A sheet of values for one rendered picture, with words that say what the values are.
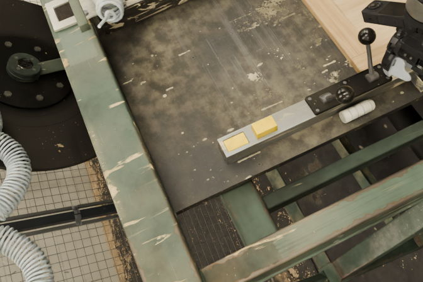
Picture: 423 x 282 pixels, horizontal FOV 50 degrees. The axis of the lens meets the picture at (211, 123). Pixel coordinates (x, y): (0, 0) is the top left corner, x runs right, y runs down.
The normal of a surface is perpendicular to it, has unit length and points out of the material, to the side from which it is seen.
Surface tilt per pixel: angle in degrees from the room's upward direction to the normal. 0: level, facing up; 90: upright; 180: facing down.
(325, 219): 54
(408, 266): 0
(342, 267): 0
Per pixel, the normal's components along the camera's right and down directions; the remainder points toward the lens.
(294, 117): -0.10, -0.47
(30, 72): 0.44, -0.62
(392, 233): -0.79, 0.06
